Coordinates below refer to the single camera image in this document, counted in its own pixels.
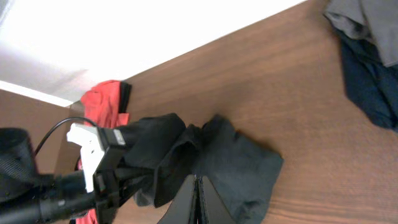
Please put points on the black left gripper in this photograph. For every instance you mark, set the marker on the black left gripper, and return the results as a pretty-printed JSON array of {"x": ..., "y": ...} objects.
[{"x": 112, "y": 184}]

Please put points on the red soccer t-shirt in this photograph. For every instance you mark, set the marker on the red soccer t-shirt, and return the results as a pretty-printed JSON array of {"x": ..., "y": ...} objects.
[{"x": 101, "y": 105}]

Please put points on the grey folded garment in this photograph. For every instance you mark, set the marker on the grey folded garment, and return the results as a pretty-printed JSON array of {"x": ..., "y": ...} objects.
[{"x": 371, "y": 20}]

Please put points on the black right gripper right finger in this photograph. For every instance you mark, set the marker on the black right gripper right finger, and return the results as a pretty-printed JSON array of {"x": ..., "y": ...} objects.
[{"x": 211, "y": 209}]

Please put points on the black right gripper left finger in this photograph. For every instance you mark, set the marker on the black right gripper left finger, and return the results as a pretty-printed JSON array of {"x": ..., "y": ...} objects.
[{"x": 180, "y": 210}]

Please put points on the dark green t-shirt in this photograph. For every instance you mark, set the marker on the dark green t-shirt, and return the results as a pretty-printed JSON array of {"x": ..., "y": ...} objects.
[{"x": 242, "y": 171}]

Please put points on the black garment with white logo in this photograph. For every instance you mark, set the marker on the black garment with white logo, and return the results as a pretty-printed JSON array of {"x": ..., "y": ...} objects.
[{"x": 125, "y": 91}]

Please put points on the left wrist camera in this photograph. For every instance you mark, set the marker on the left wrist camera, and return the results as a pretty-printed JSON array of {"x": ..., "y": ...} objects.
[{"x": 101, "y": 150}]

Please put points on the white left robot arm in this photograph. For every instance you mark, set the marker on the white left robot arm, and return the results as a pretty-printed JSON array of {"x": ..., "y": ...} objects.
[{"x": 30, "y": 197}]

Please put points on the navy blue folded garment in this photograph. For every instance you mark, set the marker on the navy blue folded garment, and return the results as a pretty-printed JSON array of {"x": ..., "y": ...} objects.
[{"x": 370, "y": 85}]

